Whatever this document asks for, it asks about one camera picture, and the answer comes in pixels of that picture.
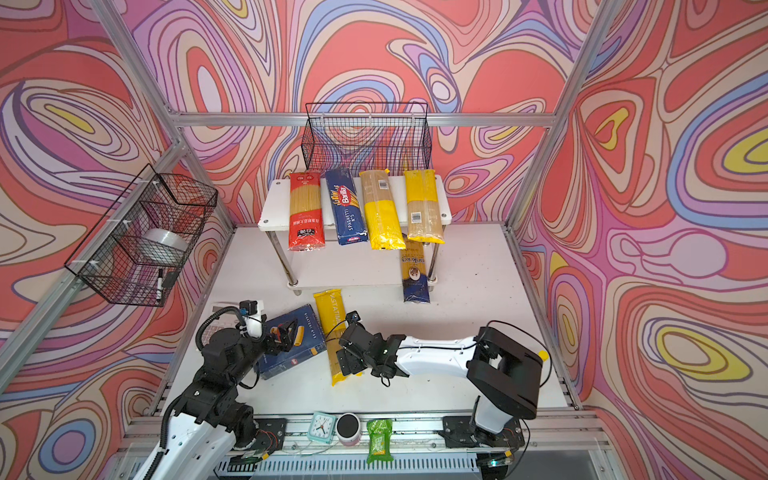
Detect yellow Pastatime spaghetti bag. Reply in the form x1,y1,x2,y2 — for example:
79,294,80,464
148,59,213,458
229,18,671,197
314,289,346,386

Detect blue Ankara spaghetti bag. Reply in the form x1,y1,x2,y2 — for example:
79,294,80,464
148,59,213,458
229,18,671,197
400,238,430,304

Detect red spaghetti bag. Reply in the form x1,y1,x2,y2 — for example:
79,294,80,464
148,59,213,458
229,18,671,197
288,172,325,251

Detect blue Barilla spaghetti box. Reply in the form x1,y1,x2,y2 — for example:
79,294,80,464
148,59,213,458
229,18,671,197
325,168,368,245

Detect clear yellow spaghetti bag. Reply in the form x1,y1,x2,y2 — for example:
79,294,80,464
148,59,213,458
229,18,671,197
404,170,445,244

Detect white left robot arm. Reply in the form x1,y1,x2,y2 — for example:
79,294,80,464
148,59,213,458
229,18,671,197
136,319,298,479

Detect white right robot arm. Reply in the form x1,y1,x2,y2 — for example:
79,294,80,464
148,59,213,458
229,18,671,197
337,320,546,434

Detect blue Barilla rigatoni box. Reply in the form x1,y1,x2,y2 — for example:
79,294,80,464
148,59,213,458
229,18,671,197
254,304,327,379

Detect green snack packet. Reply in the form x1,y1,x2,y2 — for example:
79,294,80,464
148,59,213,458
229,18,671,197
366,419,394,464

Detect teal alarm clock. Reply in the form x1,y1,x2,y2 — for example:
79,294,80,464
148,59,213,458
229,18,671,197
307,412,337,444

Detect black marker pen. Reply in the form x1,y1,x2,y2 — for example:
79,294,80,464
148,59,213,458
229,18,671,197
156,268,164,304

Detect silver tape roll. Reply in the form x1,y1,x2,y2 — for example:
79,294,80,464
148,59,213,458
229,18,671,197
143,228,188,251

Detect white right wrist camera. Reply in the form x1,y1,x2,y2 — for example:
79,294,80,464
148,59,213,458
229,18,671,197
345,310,360,326

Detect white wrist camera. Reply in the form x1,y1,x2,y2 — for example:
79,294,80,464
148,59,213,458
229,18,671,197
345,310,360,326
238,300,265,339

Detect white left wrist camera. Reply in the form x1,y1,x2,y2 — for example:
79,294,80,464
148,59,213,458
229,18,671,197
238,300,265,339

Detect aluminium frame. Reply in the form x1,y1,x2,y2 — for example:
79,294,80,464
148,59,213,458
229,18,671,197
1,1,598,479

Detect black wire basket left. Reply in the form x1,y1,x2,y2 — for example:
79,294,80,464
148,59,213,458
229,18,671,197
65,166,218,307

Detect black wire basket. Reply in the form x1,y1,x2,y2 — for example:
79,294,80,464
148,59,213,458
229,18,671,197
65,166,218,307
301,101,432,176

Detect black wire basket back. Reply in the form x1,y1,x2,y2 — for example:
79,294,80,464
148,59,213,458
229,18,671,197
301,101,432,176

